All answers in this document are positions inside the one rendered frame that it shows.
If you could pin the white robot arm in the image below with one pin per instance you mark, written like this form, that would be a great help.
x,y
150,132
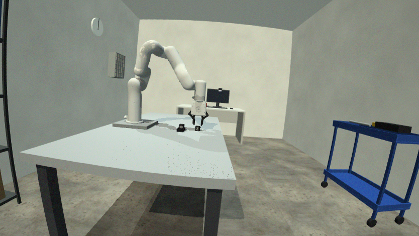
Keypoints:
x,y
143,71

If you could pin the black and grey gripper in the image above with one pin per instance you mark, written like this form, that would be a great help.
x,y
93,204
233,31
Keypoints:
x,y
198,107

